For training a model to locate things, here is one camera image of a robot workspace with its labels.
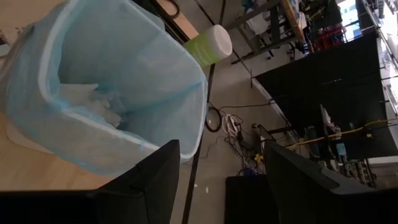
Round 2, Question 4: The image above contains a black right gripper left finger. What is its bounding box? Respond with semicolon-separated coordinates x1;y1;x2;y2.
0;139;181;224

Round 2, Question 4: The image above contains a light blue bin liner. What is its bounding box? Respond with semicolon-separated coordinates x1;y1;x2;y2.
0;0;209;177

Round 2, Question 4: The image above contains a green wipes canister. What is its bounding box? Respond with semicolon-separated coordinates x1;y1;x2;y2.
183;24;233;69

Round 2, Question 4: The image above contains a white power strip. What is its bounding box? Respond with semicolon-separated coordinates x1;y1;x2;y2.
223;113;243;138

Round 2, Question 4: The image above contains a yellow cable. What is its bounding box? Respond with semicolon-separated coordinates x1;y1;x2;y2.
285;117;398;150

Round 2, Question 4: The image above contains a black coiled cable ring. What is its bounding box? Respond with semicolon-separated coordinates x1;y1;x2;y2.
204;105;223;133

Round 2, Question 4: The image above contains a black room partition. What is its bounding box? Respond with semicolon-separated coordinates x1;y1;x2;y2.
254;30;398;160

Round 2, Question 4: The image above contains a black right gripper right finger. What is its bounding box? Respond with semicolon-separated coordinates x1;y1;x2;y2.
264;141;398;224

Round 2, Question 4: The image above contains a white plastic trash bin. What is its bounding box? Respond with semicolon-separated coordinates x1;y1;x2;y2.
5;119;55;156

